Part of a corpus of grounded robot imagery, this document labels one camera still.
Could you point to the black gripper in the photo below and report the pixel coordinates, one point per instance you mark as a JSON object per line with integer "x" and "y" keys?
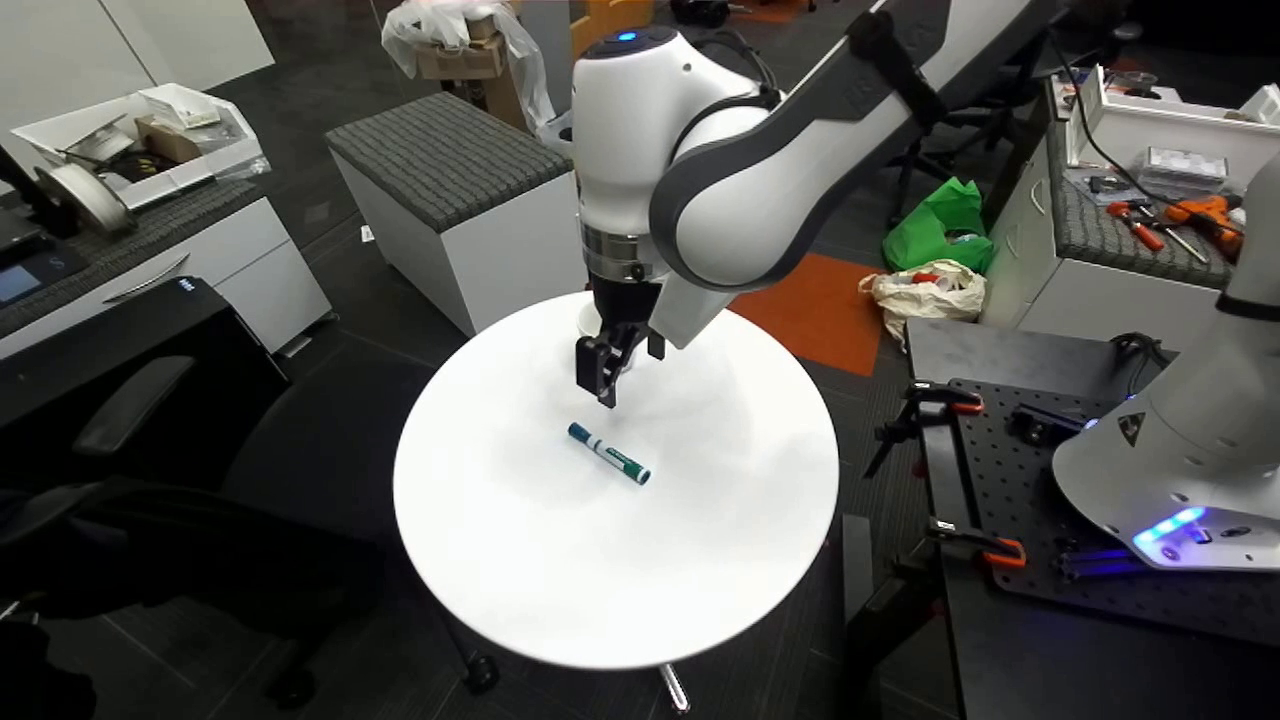
{"x": 624, "y": 311}

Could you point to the green and white marker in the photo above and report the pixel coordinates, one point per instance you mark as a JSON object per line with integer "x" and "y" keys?
{"x": 610, "y": 455}

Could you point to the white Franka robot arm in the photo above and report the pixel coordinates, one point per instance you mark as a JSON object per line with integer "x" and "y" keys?
{"x": 624, "y": 134}

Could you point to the black perforated robot base table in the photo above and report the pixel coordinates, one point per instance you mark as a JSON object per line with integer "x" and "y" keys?
{"x": 1104, "y": 615}

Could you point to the white ottoman with gray cushion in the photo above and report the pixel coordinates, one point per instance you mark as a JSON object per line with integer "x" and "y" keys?
{"x": 440, "y": 200}

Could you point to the white printed bag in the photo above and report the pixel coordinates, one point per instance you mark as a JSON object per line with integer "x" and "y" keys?
{"x": 924, "y": 294}

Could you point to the metal table leg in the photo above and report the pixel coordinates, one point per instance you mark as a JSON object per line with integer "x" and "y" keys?
{"x": 674, "y": 686}

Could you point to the green bag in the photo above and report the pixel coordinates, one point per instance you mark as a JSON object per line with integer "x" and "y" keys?
{"x": 941, "y": 224}

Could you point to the yellow cabinet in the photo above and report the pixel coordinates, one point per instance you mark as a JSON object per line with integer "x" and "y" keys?
{"x": 607, "y": 20}

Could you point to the white plastic bag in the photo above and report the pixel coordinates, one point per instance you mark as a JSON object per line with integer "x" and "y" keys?
{"x": 435, "y": 24}

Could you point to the white desk cabinet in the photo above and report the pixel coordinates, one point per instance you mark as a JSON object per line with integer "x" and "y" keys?
{"x": 203, "y": 261}

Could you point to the dark office chair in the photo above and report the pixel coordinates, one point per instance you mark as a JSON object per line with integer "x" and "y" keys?
{"x": 172, "y": 493}

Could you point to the white cabinet with gray top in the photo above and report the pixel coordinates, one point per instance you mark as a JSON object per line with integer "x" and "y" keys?
{"x": 1104, "y": 267}

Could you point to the white tray box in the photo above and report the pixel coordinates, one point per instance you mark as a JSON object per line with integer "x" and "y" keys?
{"x": 144, "y": 140}

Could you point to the tape roll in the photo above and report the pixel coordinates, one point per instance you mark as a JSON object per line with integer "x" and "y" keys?
{"x": 83, "y": 197}

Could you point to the orange hand tool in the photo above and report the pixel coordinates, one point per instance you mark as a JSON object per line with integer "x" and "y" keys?
{"x": 1185, "y": 223}

